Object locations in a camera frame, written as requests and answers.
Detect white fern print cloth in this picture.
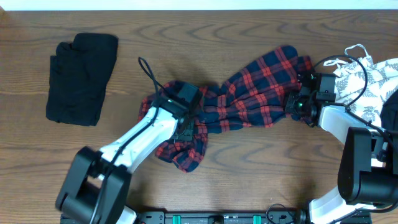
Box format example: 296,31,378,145
323,44,397,127

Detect black folded garment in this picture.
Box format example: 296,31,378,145
46,33,119,126

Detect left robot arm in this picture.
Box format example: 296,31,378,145
55,83,203,224

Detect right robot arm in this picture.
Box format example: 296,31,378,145
285,73,397,223

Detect dark navy garment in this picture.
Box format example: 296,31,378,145
380,91,398,131

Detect red navy plaid shirt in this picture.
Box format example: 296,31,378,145
155,45,313,172

